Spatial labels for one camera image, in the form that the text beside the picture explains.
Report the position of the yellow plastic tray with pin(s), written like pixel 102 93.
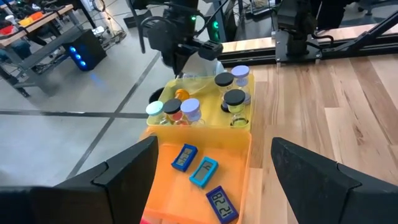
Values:
pixel 208 102

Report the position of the black hourglass red sand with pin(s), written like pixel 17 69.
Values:
pixel 172 107

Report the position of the orange plastic tray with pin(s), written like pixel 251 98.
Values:
pixel 180 193

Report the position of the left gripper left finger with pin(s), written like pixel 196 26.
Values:
pixel 130 186

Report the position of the mint green hourglass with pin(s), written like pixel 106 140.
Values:
pixel 154 109

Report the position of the blue digital clock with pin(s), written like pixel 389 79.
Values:
pixel 184 157

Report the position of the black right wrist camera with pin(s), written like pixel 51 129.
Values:
pixel 211 49

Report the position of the purple hourglass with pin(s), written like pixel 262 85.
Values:
pixel 240 72
pixel 190 107

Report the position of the wooden background workbench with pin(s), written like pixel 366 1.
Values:
pixel 37 21

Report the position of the black table frame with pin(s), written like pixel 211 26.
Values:
pixel 357 43

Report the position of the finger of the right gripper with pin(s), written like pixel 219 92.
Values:
pixel 179 63

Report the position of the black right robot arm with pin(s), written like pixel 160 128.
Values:
pixel 295 31

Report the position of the navy digital clock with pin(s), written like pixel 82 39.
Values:
pixel 222 205

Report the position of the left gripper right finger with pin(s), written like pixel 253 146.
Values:
pixel 311 186

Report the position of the black electronics box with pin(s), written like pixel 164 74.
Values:
pixel 85 51

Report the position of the teal digital clock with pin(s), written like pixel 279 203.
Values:
pixel 203 172

